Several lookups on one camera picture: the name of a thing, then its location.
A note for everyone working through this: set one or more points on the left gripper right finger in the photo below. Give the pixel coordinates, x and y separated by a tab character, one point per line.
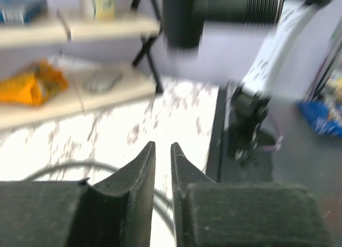
207	213

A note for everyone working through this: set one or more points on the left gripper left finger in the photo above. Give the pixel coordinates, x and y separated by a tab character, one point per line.
116	211

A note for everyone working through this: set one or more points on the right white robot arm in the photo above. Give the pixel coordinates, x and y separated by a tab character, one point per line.
225	55

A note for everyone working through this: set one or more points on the cream three-tier shelf rack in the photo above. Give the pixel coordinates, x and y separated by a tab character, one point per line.
79	46

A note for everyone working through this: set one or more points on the blue doritos chip bag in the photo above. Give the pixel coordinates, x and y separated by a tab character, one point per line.
320	117

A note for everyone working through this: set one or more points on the orange snack bag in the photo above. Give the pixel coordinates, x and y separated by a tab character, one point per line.
33	85

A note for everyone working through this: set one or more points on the blue box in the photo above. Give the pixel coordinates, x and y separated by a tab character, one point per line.
22	12

